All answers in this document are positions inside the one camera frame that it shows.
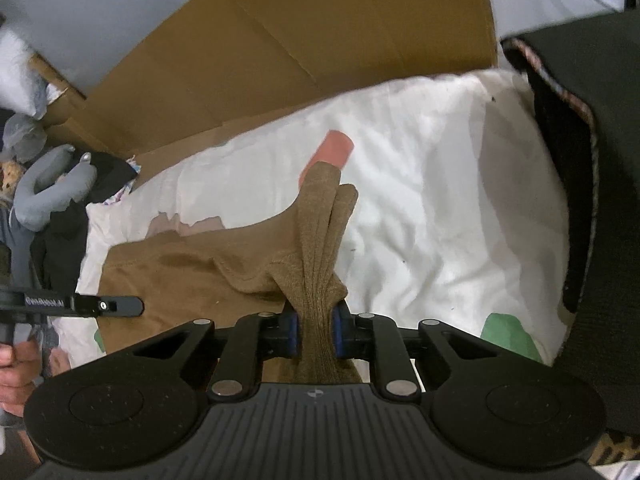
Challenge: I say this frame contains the grey wrapped appliance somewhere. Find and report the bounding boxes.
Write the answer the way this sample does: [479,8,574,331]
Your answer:
[0,0,251,98]

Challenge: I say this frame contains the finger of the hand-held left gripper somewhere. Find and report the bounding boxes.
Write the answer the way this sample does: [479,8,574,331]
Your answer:
[72,295,146,318]

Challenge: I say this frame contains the open cardboard box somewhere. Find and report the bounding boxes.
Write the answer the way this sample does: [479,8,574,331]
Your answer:
[27,55,88,128]

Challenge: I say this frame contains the clear plastic bag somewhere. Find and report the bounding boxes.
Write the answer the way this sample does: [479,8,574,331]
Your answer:
[2,112,48,163]

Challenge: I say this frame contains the black folded garment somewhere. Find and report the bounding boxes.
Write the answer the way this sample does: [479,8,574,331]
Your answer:
[500,7,640,433]

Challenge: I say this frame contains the brown printed t-shirt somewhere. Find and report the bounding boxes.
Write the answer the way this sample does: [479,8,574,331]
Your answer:
[92,161,363,386]

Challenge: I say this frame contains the grey neck pillow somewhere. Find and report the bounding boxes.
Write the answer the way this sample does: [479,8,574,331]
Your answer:
[12,144,98,233]

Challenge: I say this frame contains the person's left hand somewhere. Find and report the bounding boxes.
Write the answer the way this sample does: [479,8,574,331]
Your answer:
[0,337,71,418]

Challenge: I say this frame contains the white pillow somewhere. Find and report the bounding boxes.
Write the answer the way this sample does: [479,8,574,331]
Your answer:
[0,27,51,121]

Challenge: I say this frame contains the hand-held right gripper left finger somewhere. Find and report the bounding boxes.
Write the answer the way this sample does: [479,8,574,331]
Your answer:
[132,307,301,402]

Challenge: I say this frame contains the white bear print blanket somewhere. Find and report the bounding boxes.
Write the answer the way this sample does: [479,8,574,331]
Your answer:
[50,67,573,391]

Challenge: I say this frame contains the black crumpled cloth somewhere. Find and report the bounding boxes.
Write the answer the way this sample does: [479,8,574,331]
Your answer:
[30,152,138,296]

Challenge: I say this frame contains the flattened cardboard sheet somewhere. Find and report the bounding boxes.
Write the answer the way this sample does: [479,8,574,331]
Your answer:
[42,0,501,181]

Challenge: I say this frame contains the teddy bear toy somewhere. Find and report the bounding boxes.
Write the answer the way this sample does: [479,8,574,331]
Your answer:
[0,160,26,201]

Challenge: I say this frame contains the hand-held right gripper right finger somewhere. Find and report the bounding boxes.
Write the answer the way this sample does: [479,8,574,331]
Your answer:
[330,301,501,402]

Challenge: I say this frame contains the leopard print garment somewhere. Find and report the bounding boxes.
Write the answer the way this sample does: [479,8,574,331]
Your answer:
[585,427,640,468]

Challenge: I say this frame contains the grey cushion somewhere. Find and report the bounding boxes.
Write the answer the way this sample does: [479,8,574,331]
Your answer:
[0,205,38,293]

